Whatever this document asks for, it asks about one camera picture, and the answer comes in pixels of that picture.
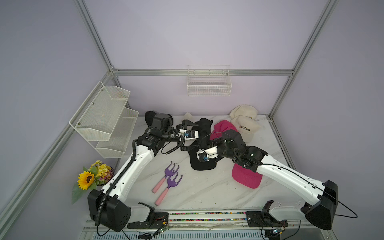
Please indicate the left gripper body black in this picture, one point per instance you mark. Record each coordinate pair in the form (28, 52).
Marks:
(174, 136)

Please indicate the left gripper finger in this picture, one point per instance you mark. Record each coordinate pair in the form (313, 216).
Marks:
(189, 148)
(187, 124)

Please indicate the pink cap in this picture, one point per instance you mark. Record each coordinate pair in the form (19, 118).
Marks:
(220, 128)
(246, 177)

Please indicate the black cap with white logo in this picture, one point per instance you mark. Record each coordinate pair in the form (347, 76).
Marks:
(195, 162)

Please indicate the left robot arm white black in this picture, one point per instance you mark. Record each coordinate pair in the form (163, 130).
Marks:
(108, 206)

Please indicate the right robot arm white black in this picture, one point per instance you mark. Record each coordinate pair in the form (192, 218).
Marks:
(318, 201)

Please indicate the cream Colorado cap left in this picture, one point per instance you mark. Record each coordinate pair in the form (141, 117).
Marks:
(189, 117)

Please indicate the cream colorado cap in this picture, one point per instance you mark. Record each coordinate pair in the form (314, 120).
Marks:
(247, 127)
(189, 117)
(244, 110)

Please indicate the cream Colorado cap middle right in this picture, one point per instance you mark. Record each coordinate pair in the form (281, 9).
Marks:
(247, 127)

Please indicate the purple pink garden fork upper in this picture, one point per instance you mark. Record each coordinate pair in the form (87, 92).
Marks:
(171, 170)

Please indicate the purple pink garden fork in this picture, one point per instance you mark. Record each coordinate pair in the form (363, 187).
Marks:
(171, 170)
(172, 182)

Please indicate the purple pink garden fork lower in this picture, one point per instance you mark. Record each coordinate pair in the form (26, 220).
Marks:
(172, 182)

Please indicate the cream Colorado cap back right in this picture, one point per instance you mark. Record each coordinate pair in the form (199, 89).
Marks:
(244, 110)

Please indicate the white two-tier mesh shelf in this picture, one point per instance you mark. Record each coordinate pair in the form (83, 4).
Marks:
(105, 121)

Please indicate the sunflower bouquet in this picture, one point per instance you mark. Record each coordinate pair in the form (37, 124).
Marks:
(98, 174)

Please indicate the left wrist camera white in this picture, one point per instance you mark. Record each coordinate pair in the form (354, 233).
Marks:
(189, 134)

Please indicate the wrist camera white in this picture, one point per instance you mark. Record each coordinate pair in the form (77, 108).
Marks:
(189, 134)
(208, 155)

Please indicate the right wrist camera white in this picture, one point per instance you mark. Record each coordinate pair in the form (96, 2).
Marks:
(208, 155)

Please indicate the white wire wall basket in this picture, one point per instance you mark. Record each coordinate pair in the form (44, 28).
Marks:
(209, 81)

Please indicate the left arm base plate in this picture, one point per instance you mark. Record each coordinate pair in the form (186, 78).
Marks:
(144, 216)

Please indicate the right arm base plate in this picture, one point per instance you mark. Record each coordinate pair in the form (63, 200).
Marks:
(263, 218)

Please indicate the aluminium front rail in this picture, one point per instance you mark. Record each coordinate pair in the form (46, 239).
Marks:
(210, 225)

